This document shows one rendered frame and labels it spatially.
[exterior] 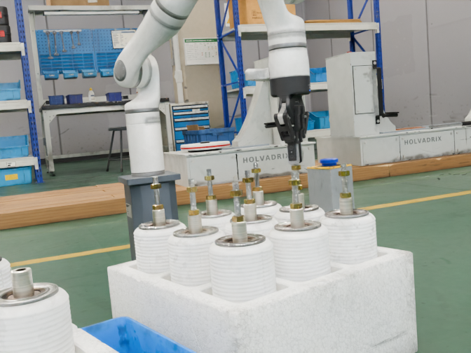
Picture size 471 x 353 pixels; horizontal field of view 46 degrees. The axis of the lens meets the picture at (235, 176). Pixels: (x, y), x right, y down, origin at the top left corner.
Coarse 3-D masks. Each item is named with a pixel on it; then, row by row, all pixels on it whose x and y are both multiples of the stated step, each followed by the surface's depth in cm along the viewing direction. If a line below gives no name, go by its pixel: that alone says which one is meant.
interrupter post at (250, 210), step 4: (244, 204) 98; (252, 204) 97; (244, 208) 98; (248, 208) 97; (252, 208) 97; (256, 208) 98; (248, 212) 97; (252, 212) 97; (256, 212) 98; (248, 216) 97; (252, 216) 97; (256, 216) 98; (248, 220) 97; (252, 220) 97; (256, 220) 98
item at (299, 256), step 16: (272, 240) 87; (288, 240) 85; (304, 240) 85; (320, 240) 86; (288, 256) 85; (304, 256) 85; (320, 256) 86; (288, 272) 86; (304, 272) 85; (320, 272) 86
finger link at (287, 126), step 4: (276, 116) 99; (284, 116) 98; (288, 116) 98; (276, 120) 99; (284, 120) 99; (288, 120) 99; (276, 124) 100; (284, 124) 100; (288, 124) 99; (280, 128) 100; (284, 128) 100; (288, 128) 99; (292, 128) 101; (280, 132) 101; (292, 132) 100; (280, 136) 101; (292, 136) 100; (292, 140) 101
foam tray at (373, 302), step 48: (144, 288) 92; (192, 288) 85; (288, 288) 81; (336, 288) 84; (384, 288) 91; (192, 336) 81; (240, 336) 73; (288, 336) 78; (336, 336) 84; (384, 336) 91
